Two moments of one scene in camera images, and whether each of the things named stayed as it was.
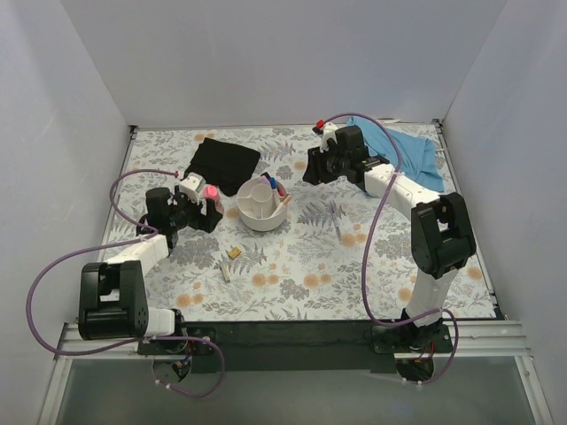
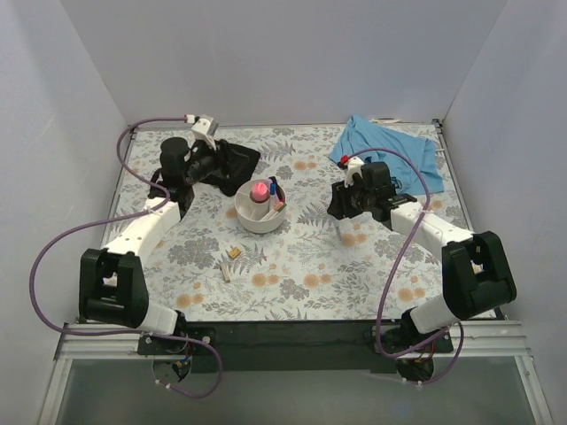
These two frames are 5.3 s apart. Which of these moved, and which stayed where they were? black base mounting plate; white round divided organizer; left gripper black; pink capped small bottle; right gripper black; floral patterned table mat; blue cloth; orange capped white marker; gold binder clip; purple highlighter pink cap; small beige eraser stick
Moved: left gripper black; purple highlighter pink cap; orange capped white marker; pink capped small bottle; right gripper black
Stayed: white round divided organizer; blue cloth; floral patterned table mat; small beige eraser stick; black base mounting plate; gold binder clip
